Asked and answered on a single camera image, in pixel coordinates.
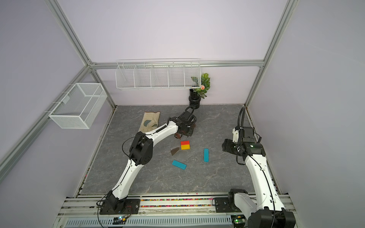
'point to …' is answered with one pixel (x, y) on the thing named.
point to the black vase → (194, 99)
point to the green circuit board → (238, 219)
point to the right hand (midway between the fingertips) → (228, 145)
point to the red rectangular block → (187, 142)
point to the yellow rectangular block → (186, 147)
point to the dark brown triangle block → (174, 150)
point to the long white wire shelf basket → (158, 73)
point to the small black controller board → (119, 221)
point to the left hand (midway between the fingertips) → (190, 132)
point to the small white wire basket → (78, 108)
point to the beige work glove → (150, 121)
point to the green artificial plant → (205, 85)
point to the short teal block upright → (206, 155)
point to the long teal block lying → (180, 165)
